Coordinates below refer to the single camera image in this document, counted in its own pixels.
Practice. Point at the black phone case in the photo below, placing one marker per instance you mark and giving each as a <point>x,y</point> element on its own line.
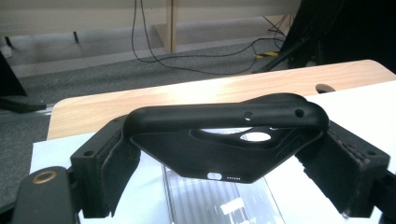
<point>186,155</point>

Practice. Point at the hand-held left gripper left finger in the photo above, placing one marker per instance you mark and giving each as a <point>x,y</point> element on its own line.
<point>93,174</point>

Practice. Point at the black metal stand leg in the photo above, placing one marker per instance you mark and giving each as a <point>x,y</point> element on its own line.
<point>280,57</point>

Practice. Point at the clear plastic storage bin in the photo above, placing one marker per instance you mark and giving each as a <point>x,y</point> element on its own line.
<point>199,199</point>

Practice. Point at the dark stand base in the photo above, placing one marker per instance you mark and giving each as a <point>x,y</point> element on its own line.
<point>12,93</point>

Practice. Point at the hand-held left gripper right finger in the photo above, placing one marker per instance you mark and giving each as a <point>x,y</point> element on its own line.
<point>345,168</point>

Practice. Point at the black curtain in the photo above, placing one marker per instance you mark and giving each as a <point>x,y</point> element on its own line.
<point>358,31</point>

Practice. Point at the white paper sheet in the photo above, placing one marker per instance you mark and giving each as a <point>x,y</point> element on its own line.
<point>358,109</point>

